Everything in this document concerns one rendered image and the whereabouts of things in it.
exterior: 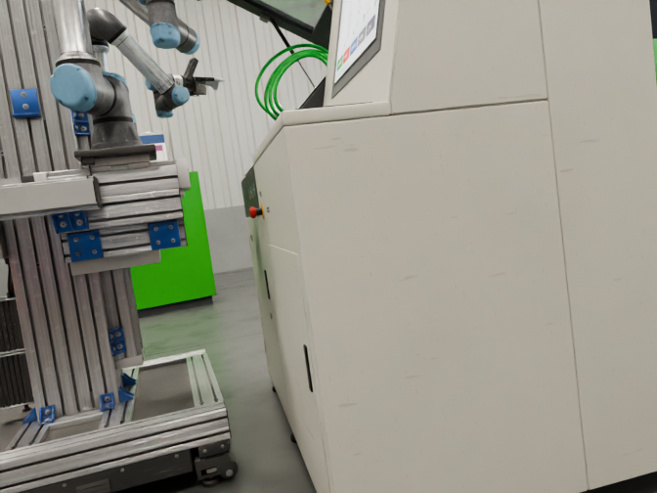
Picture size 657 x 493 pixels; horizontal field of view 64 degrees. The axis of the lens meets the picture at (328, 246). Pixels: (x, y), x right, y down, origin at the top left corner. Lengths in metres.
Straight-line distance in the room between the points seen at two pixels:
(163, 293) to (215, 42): 4.85
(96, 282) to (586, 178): 1.48
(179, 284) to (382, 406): 4.26
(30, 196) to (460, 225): 1.11
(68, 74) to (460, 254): 1.13
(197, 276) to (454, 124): 4.35
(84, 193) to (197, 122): 7.13
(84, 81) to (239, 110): 7.19
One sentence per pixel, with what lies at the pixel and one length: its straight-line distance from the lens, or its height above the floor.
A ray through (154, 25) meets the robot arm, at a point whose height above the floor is 1.32.
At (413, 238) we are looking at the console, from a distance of 1.09.
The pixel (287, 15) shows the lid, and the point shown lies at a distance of 2.51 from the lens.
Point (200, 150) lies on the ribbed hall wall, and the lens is 8.61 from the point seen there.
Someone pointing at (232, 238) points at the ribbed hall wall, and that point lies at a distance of 8.52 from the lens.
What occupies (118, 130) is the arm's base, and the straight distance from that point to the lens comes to 1.73.
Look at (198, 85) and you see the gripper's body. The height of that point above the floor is 1.42.
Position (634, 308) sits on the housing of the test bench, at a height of 0.46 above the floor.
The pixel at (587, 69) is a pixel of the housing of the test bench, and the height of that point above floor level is 1.01.
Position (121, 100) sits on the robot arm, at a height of 1.18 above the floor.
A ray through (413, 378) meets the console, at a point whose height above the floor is 0.41.
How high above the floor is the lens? 0.79
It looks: 4 degrees down
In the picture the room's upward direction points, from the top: 8 degrees counter-clockwise
